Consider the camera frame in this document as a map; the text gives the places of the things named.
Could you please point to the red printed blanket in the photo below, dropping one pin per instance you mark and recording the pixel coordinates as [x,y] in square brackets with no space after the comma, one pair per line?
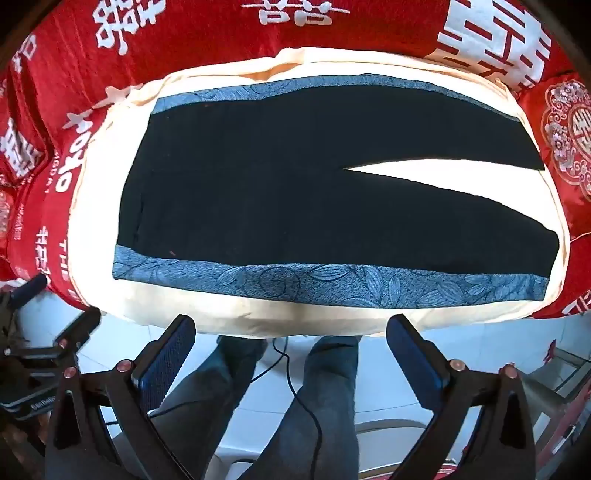
[184,41]

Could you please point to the black pants with blue stripe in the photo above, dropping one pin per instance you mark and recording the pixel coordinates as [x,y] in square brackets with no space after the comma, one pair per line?
[277,184]

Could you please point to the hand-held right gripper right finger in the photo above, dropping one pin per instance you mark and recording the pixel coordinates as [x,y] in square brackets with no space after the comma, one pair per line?
[415,364]

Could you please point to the white curved object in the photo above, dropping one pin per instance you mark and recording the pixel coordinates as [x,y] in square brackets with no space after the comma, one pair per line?
[392,425]

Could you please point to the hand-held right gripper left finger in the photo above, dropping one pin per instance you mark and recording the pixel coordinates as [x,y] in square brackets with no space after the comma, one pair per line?
[168,357]

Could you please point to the person's leg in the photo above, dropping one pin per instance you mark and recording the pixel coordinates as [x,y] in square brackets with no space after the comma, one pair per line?
[318,392]
[203,397]

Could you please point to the grey metal rack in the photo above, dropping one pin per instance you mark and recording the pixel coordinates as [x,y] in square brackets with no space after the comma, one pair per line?
[558,364]

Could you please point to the person's left leg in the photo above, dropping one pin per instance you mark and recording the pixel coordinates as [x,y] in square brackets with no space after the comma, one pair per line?
[203,397]

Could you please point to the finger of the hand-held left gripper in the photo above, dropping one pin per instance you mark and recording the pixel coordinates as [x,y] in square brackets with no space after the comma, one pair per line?
[30,287]
[81,330]

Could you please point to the red floral embroidered cushion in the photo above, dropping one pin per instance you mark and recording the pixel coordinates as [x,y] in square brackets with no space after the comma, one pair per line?
[570,134]

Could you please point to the cream cloth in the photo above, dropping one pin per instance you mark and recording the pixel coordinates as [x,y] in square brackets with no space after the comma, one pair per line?
[323,319]

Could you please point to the person's right leg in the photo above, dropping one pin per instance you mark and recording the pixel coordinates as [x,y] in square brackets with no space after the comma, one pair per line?
[318,392]

